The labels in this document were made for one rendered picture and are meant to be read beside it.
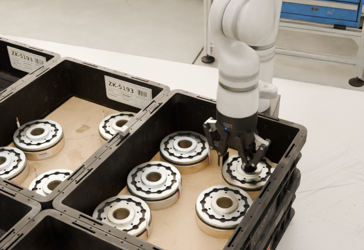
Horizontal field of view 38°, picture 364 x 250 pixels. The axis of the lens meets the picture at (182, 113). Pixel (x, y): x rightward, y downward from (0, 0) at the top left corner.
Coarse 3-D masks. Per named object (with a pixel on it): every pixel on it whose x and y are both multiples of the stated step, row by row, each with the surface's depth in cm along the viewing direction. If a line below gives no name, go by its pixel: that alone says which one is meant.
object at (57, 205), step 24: (168, 96) 111; (192, 96) 111; (144, 120) 104; (264, 120) 104; (120, 144) 98; (96, 168) 93; (288, 168) 94; (72, 192) 88; (264, 192) 87; (72, 216) 84; (144, 240) 79; (240, 240) 80
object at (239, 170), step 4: (240, 164) 102; (260, 164) 102; (236, 168) 102; (240, 168) 101; (256, 168) 102; (260, 168) 101; (240, 172) 101; (244, 172) 101; (252, 172) 100; (256, 172) 100; (260, 172) 101; (244, 176) 100; (248, 176) 100; (252, 176) 100
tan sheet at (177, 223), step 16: (192, 176) 105; (208, 176) 105; (192, 192) 102; (176, 208) 98; (192, 208) 98; (160, 224) 95; (176, 224) 95; (192, 224) 95; (160, 240) 92; (176, 240) 92; (192, 240) 92; (208, 240) 92; (224, 240) 92
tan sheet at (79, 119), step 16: (64, 112) 124; (80, 112) 124; (96, 112) 124; (112, 112) 124; (64, 128) 119; (80, 128) 119; (96, 128) 119; (64, 144) 114; (80, 144) 114; (96, 144) 114; (48, 160) 110; (64, 160) 110; (80, 160) 110; (32, 176) 106
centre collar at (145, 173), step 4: (152, 168) 102; (156, 168) 102; (144, 172) 101; (148, 172) 101; (152, 172) 101; (156, 172) 101; (160, 172) 101; (164, 172) 101; (144, 176) 100; (164, 176) 100; (144, 180) 99; (160, 180) 99; (164, 180) 99; (144, 184) 99; (148, 184) 98; (152, 184) 98; (156, 184) 98; (160, 184) 99
